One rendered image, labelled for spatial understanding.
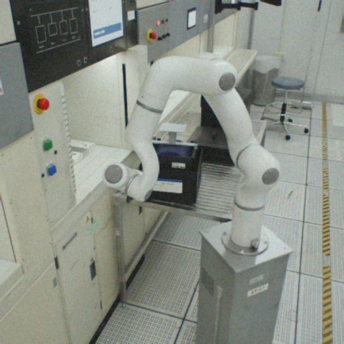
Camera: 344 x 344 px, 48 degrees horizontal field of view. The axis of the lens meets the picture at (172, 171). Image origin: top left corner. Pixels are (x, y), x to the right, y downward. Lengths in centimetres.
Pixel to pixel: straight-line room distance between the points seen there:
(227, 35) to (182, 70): 367
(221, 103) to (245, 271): 65
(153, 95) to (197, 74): 14
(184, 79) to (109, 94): 93
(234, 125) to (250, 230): 45
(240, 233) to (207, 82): 66
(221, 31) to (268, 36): 125
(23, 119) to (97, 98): 86
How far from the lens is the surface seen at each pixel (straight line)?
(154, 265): 265
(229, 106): 129
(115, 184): 124
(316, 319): 249
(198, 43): 336
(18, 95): 128
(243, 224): 154
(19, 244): 142
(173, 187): 182
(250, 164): 138
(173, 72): 118
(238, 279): 156
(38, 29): 137
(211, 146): 220
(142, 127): 120
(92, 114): 216
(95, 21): 167
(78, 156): 203
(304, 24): 589
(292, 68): 599
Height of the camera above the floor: 177
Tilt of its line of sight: 28 degrees down
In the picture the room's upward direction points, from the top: 1 degrees clockwise
